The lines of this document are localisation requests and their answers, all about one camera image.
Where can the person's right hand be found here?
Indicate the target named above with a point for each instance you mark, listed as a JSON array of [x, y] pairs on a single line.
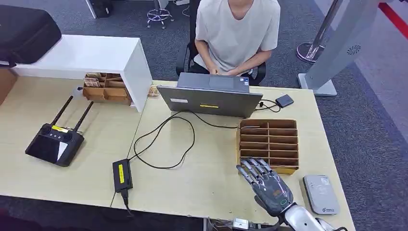
[[215, 70]]

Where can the person's left hand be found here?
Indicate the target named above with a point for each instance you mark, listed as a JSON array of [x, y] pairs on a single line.
[[232, 72]]

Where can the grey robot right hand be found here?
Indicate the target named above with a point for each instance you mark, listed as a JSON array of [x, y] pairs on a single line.
[[272, 191]]

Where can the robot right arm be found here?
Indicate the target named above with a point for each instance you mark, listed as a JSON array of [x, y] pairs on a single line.
[[302, 220]]

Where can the slotted wooden card box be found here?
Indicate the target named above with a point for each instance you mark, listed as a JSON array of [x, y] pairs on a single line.
[[287, 170]]

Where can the grey laptop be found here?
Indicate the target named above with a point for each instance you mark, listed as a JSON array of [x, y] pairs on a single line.
[[210, 102]]

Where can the black office chair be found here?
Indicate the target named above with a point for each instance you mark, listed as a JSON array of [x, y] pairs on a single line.
[[183, 60]]

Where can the person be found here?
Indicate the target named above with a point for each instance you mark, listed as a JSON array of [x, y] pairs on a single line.
[[236, 35]]

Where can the grey card reader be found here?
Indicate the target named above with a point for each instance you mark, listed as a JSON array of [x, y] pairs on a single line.
[[320, 194]]

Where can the small black drive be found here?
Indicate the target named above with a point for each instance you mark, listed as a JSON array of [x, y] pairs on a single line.
[[284, 100]]

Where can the loose cards on desk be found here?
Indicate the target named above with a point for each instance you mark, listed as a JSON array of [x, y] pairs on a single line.
[[153, 92]]

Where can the chrome stool base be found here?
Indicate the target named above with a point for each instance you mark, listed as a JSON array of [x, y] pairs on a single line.
[[159, 15]]

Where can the wooden box with compartments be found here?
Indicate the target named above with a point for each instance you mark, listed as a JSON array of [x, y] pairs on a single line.
[[110, 94]]

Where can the silver kiosk stand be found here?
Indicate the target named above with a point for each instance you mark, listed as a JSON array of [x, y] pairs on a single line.
[[341, 41]]

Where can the cards in wooden box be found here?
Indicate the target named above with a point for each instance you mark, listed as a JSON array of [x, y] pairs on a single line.
[[91, 82]]

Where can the black cabinet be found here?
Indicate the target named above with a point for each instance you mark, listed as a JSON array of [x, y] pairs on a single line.
[[100, 8]]

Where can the white desk shelf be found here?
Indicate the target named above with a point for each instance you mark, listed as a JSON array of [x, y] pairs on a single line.
[[83, 51]]

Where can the black power adapter yellow label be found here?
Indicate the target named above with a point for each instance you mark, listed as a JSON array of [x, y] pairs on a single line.
[[127, 177]]

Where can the black remote controller with antennas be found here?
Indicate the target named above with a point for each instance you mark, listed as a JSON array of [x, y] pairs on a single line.
[[52, 146]]

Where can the black bag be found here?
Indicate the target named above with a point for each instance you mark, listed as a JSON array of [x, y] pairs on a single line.
[[27, 33]]

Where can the brown cardboard panel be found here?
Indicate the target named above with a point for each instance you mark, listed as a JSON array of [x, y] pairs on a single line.
[[6, 84]]

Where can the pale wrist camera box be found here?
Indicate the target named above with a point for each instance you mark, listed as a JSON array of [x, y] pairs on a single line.
[[240, 224]]

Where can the chrome stanchion post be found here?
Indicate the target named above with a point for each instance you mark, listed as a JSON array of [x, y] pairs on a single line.
[[307, 52]]

